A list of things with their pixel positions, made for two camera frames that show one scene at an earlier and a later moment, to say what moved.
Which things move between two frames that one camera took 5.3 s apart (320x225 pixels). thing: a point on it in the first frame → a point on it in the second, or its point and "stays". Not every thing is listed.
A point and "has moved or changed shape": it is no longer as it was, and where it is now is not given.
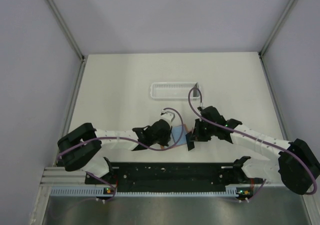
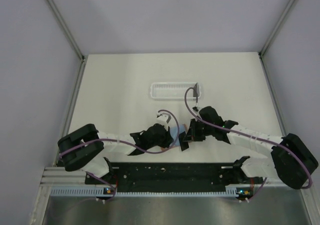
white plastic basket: [171, 91] stays
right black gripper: [197, 135] stays
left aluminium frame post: [54, 8] stays
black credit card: [189, 138] has moved or changed shape
